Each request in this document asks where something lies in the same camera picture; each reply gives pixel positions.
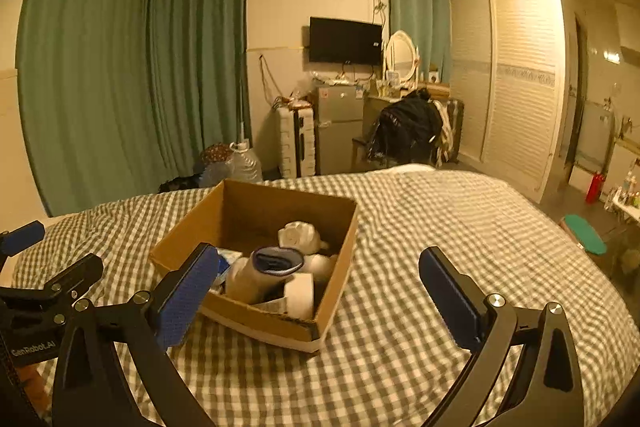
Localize black jacket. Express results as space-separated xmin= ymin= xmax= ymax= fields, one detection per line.
xmin=366 ymin=89 xmax=444 ymax=166

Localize white blue-lined sock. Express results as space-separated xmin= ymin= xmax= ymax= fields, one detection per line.
xmin=224 ymin=246 xmax=307 ymax=306

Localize person's left hand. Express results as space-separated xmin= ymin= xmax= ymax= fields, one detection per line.
xmin=20 ymin=364 xmax=50 ymax=409

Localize green checkered blanket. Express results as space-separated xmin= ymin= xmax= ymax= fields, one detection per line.
xmin=10 ymin=168 xmax=632 ymax=427

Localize silver small fridge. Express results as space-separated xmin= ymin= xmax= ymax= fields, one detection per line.
xmin=312 ymin=79 xmax=369 ymax=176

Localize teal oval board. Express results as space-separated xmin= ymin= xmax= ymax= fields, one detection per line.
xmin=562 ymin=214 xmax=608 ymax=256

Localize clear water jug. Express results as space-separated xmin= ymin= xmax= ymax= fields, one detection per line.
xmin=227 ymin=141 xmax=264 ymax=184

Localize black wall television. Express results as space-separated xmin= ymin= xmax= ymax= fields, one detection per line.
xmin=309 ymin=17 xmax=384 ymax=66

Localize white ribbed suitcase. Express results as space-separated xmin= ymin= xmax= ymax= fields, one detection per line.
xmin=275 ymin=104 xmax=317 ymax=178

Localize wide green curtain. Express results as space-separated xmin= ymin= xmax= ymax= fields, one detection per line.
xmin=17 ymin=0 xmax=252 ymax=219

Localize blue and white packet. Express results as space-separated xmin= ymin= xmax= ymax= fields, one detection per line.
xmin=212 ymin=248 xmax=235 ymax=294

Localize clear plastic bag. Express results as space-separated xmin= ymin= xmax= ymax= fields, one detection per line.
xmin=199 ymin=162 xmax=232 ymax=188

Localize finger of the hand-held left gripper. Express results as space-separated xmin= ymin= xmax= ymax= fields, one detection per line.
xmin=0 ymin=221 xmax=46 ymax=260
xmin=0 ymin=253 xmax=105 ymax=323

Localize hanging wall cables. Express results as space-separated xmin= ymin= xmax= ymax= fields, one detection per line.
xmin=257 ymin=54 xmax=287 ymax=106

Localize small table with bottles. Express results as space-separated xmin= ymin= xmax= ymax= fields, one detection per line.
xmin=604 ymin=159 xmax=640 ymax=224

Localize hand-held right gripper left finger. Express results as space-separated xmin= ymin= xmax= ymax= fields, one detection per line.
xmin=52 ymin=243 xmax=222 ymax=427

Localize white tape ring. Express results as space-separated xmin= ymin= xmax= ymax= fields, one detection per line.
xmin=284 ymin=273 xmax=317 ymax=321

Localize red fire extinguisher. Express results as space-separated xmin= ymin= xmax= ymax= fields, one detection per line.
xmin=586 ymin=171 xmax=606 ymax=204

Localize dark green suitcase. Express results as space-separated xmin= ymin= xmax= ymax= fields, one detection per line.
xmin=440 ymin=97 xmax=465 ymax=164

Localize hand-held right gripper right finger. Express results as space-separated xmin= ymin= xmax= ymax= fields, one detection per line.
xmin=419 ymin=247 xmax=586 ymax=427

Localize white tote bag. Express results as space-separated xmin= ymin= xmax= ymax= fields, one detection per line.
xmin=431 ymin=101 xmax=454 ymax=166

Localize white louvered wardrobe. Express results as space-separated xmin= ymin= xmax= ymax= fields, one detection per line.
xmin=447 ymin=0 xmax=572 ymax=204

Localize brown cardboard box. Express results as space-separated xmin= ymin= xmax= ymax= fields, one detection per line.
xmin=149 ymin=178 xmax=359 ymax=354

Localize white dressing table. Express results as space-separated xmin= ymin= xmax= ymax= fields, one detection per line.
xmin=367 ymin=81 xmax=452 ymax=114

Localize brown patterned bag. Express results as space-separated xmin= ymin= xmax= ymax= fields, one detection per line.
xmin=201 ymin=144 xmax=234 ymax=168

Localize wooden chair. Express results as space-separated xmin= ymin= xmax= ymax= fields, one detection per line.
xmin=351 ymin=137 xmax=381 ymax=171

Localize narrow teal curtain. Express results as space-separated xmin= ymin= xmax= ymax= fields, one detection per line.
xmin=386 ymin=0 xmax=452 ymax=84

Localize white oval mirror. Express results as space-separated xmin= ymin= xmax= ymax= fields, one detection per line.
xmin=382 ymin=30 xmax=421 ymax=90

